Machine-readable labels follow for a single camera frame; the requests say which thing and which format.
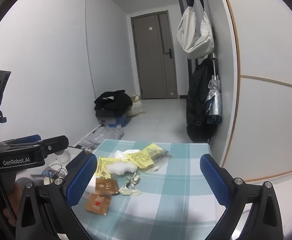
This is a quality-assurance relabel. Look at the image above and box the silver candy wrapper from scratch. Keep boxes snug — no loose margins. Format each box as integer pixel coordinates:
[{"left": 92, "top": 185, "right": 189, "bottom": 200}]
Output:
[{"left": 122, "top": 173, "right": 142, "bottom": 189}]

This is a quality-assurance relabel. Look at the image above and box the tangle of cables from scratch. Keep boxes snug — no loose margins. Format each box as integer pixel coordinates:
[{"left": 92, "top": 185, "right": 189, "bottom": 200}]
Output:
[{"left": 42, "top": 164, "right": 67, "bottom": 179}]

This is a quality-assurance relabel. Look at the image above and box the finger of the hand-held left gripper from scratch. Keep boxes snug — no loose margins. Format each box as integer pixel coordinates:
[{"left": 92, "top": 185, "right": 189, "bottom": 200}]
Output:
[
  {"left": 41, "top": 135, "right": 70, "bottom": 158},
  {"left": 0, "top": 134, "right": 41, "bottom": 148}
]

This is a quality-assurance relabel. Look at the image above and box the white paper roll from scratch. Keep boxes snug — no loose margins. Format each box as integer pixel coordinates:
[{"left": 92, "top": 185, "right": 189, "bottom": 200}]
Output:
[{"left": 55, "top": 150, "right": 71, "bottom": 166}]

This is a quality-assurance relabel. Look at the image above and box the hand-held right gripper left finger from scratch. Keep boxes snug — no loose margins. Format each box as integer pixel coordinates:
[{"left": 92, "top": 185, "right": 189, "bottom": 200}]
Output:
[{"left": 15, "top": 153, "right": 98, "bottom": 240}]

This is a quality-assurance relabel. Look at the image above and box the blue cardboard box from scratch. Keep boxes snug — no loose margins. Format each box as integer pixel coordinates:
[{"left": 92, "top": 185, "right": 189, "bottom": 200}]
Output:
[{"left": 98, "top": 114, "right": 129, "bottom": 129}]

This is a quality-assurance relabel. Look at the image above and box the yellow printed packet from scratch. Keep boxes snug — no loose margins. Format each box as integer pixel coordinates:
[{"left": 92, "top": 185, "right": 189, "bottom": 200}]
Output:
[
  {"left": 126, "top": 144, "right": 161, "bottom": 168},
  {"left": 95, "top": 156, "right": 116, "bottom": 180}
]

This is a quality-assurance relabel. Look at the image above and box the silver folded umbrella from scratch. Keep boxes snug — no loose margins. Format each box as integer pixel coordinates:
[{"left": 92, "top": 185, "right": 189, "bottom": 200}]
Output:
[{"left": 205, "top": 53, "right": 223, "bottom": 125}]

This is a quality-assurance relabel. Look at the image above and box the clear plastic wrapper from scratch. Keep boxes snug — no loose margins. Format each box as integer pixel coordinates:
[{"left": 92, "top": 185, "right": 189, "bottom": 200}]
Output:
[{"left": 119, "top": 187, "right": 142, "bottom": 197}]

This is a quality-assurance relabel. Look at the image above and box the black clothes pile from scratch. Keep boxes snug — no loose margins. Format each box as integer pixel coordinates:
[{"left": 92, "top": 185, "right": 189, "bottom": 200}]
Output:
[{"left": 94, "top": 89, "right": 133, "bottom": 118}]

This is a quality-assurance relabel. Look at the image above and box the white tissue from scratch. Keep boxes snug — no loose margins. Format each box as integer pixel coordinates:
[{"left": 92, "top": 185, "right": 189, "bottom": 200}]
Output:
[{"left": 114, "top": 149, "right": 141, "bottom": 160}]

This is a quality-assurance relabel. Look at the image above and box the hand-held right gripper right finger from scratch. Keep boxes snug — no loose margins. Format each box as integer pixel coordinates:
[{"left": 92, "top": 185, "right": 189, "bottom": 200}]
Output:
[{"left": 199, "top": 154, "right": 284, "bottom": 240}]

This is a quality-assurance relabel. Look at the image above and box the small white box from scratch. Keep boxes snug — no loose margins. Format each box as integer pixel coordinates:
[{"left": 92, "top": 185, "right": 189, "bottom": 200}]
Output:
[{"left": 86, "top": 174, "right": 98, "bottom": 194}]

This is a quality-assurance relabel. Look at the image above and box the white wet wipe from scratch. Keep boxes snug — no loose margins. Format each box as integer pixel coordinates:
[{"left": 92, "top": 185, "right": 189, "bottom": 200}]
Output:
[{"left": 108, "top": 160, "right": 138, "bottom": 176}]

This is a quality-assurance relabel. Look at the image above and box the clear plastic packet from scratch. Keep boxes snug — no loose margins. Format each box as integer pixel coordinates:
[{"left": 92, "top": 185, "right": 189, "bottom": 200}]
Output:
[{"left": 142, "top": 149, "right": 173, "bottom": 173}]

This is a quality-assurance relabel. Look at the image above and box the black backpack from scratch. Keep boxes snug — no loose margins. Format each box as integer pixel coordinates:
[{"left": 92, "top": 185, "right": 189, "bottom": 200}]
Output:
[{"left": 186, "top": 58, "right": 218, "bottom": 143}]

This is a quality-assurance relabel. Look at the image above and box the brown sachet with red heart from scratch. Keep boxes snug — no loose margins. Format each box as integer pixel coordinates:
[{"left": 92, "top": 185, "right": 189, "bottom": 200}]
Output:
[{"left": 85, "top": 193, "right": 111, "bottom": 216}]

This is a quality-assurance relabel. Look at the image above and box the teal checked tablecloth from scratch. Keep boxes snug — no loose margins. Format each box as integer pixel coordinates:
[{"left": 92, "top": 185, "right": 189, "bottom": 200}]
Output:
[{"left": 71, "top": 139, "right": 234, "bottom": 240}]

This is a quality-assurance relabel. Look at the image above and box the person's left hand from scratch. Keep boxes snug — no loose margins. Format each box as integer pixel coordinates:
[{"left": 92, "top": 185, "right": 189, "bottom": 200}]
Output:
[{"left": 0, "top": 179, "right": 24, "bottom": 222}]

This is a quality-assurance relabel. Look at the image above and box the white shoulder bag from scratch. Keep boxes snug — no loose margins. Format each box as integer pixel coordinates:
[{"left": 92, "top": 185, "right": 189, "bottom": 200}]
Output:
[{"left": 176, "top": 5, "right": 215, "bottom": 60}]

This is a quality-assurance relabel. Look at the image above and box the white wardrobe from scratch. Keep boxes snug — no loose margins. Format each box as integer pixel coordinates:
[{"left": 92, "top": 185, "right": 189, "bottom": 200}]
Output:
[{"left": 217, "top": 0, "right": 292, "bottom": 180}]

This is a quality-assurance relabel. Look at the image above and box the grey door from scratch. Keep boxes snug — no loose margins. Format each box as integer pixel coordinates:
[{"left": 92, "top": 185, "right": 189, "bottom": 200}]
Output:
[{"left": 131, "top": 10, "right": 179, "bottom": 100}]

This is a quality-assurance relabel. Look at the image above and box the grey plastic mailer bag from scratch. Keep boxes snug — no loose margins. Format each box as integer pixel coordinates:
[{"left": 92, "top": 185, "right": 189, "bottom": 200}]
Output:
[{"left": 80, "top": 126, "right": 125, "bottom": 150}]

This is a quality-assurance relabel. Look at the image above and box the beige tote bag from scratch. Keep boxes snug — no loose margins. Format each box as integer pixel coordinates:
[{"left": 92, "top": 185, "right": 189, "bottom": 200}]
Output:
[{"left": 125, "top": 94, "right": 146, "bottom": 117}]

